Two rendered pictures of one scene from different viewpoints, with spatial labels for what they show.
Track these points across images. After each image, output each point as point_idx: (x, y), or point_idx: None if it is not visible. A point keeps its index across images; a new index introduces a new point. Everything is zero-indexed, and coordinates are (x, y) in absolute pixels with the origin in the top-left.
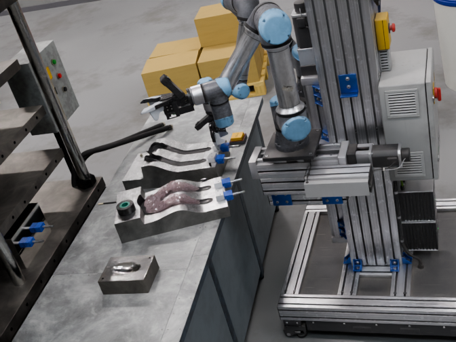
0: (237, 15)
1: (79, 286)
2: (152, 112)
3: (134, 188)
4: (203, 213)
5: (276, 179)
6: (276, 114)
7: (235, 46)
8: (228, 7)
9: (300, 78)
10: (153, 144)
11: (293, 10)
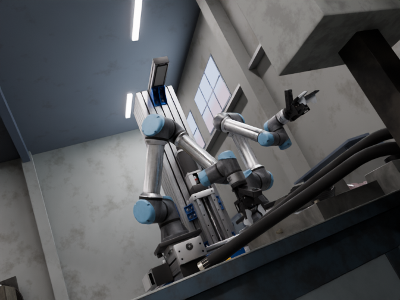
0: (168, 136)
1: None
2: (313, 96)
3: (371, 171)
4: None
5: None
6: (257, 174)
7: (199, 146)
8: (169, 124)
9: (179, 219)
10: (297, 188)
11: (181, 149)
